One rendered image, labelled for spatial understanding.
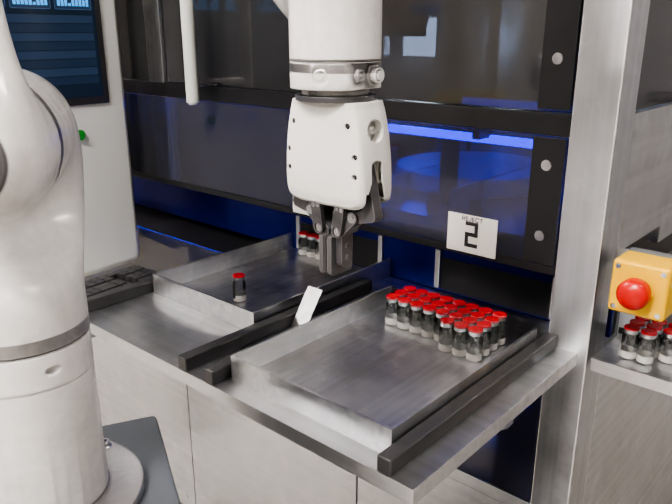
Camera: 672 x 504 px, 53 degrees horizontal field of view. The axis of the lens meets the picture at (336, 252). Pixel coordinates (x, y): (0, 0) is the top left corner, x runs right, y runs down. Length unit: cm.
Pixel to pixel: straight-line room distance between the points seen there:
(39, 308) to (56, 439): 13
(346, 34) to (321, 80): 4
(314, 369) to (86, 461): 34
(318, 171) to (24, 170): 25
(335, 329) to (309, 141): 45
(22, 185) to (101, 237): 103
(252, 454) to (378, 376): 78
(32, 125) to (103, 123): 99
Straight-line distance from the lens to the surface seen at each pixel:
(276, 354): 95
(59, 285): 64
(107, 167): 156
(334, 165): 62
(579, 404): 106
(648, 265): 95
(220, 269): 130
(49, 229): 68
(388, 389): 87
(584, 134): 95
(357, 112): 60
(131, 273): 149
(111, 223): 159
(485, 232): 103
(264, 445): 158
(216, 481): 181
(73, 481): 72
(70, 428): 69
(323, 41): 60
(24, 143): 55
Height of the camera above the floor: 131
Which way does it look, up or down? 18 degrees down
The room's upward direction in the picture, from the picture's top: straight up
